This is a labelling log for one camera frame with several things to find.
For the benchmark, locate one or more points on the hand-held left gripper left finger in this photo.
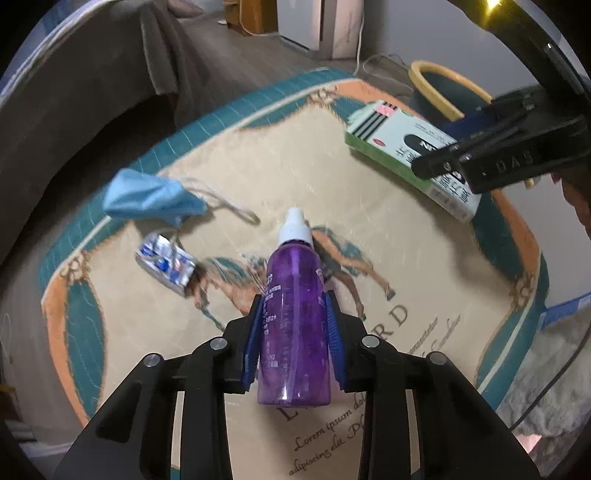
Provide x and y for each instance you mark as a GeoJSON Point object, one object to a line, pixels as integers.
{"type": "Point", "coordinates": [251, 341]}

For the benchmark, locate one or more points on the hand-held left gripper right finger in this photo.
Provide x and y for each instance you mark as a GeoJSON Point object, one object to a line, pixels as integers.
{"type": "Point", "coordinates": [333, 341]}

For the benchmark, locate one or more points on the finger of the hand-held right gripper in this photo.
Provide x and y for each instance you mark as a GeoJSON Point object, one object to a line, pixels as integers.
{"type": "Point", "coordinates": [464, 125]}
{"type": "Point", "coordinates": [438, 165]}

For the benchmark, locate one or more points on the purple spray bottle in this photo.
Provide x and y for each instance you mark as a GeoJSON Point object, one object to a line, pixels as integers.
{"type": "Point", "coordinates": [291, 314]}

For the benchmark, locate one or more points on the green and white carton box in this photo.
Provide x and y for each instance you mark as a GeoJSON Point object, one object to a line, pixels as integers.
{"type": "Point", "coordinates": [397, 134]}

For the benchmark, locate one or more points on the person's right hand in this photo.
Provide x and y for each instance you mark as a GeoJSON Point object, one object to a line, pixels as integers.
{"type": "Point", "coordinates": [579, 198]}

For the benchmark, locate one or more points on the silver blue blister pack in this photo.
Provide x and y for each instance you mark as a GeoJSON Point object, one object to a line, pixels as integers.
{"type": "Point", "coordinates": [164, 263]}

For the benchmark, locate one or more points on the blue cardboard box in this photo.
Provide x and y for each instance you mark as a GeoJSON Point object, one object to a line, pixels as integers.
{"type": "Point", "coordinates": [565, 309]}

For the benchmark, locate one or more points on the teal and orange printed rug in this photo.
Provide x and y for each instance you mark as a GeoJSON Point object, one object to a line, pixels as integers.
{"type": "Point", "coordinates": [277, 152]}

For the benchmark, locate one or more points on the white air purifier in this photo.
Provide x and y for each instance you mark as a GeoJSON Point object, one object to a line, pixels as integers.
{"type": "Point", "coordinates": [323, 23]}

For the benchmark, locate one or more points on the blue face mask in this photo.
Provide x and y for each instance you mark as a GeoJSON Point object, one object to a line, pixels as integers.
{"type": "Point", "coordinates": [143, 196]}

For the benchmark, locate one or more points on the white fluffy rug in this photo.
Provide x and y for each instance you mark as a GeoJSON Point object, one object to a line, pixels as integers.
{"type": "Point", "coordinates": [554, 383]}

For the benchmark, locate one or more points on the wooden cabinet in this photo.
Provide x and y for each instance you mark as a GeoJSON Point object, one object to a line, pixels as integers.
{"type": "Point", "coordinates": [251, 14]}

